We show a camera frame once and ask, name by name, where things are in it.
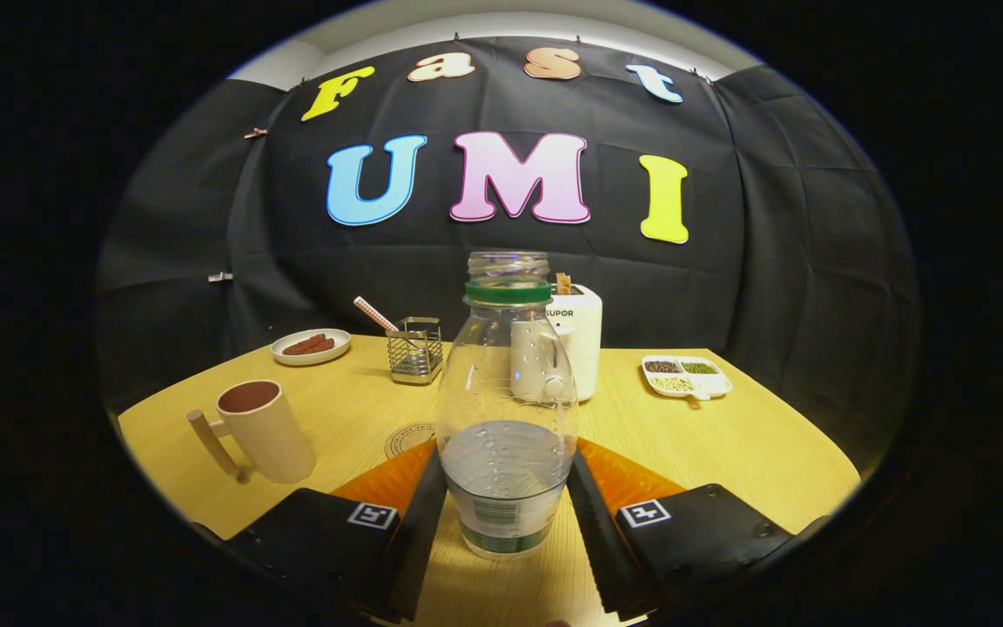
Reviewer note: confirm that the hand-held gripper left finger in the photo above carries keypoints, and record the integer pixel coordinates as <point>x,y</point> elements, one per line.
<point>419,540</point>

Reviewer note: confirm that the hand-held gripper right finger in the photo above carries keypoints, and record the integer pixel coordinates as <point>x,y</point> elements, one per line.
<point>597,549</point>

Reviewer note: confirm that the round wooden coaster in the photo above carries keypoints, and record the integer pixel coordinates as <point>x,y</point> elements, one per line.
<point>406,440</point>

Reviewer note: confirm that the clear plastic juice bottle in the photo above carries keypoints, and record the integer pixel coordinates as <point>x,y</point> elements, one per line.
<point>506,470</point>

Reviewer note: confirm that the wooden table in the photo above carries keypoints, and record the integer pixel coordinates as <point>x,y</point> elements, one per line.
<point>353,409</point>

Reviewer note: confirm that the white divided dish with beans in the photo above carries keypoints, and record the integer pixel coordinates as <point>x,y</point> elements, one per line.
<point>686,377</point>

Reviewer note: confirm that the white toaster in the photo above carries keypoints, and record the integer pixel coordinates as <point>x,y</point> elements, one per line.
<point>587,340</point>

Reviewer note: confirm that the white round plate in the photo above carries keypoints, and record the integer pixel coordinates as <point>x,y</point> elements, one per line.
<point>314,357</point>

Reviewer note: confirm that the red sausage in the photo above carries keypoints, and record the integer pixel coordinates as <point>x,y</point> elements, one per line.
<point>301,345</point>
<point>323,347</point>

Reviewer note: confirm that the checked paper straw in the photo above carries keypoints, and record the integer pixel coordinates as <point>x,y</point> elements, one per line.
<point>375,313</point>

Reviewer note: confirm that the toast slice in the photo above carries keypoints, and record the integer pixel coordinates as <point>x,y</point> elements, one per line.
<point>563,284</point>

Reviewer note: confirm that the black backdrop cloth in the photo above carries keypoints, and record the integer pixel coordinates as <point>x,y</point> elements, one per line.
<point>510,239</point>

